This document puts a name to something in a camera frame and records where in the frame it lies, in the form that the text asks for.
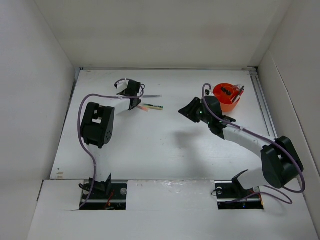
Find green yellow highlighter pen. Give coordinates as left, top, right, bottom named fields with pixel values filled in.
left=143, top=103, right=164, bottom=111

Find brown marker pen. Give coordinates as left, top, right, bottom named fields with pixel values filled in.
left=137, top=105, right=149, bottom=112

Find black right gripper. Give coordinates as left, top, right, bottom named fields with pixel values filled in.
left=178, top=96, right=212, bottom=125

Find white marker red cap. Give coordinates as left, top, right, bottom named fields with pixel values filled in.
left=232, top=85, right=245, bottom=103

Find aluminium rail right side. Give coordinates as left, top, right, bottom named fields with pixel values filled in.
left=247, top=66, right=278, bottom=138

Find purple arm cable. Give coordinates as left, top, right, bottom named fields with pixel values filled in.
left=77, top=78, right=146, bottom=208
left=201, top=83, right=306, bottom=206

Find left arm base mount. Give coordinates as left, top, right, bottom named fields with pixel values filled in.
left=78, top=178, right=128, bottom=211

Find grey purple pen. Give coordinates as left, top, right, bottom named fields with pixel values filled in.
left=143, top=94, right=162, bottom=98

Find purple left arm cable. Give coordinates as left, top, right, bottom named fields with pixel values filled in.
left=77, top=78, right=146, bottom=208

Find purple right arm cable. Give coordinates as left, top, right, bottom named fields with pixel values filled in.
left=201, top=83, right=306, bottom=206

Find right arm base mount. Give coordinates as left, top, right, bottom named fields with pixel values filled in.
left=211, top=180, right=264, bottom=210

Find black handled scissors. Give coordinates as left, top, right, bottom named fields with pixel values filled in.
left=221, top=87, right=232, bottom=96

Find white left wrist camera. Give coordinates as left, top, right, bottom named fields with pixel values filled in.
left=114, top=78, right=128, bottom=92

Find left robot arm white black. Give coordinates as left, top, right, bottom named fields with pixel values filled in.
left=77, top=78, right=145, bottom=199

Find orange round divided container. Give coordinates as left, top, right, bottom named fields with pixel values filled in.
left=212, top=83, right=245, bottom=113

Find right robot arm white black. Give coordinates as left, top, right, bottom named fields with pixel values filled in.
left=178, top=96, right=304, bottom=197

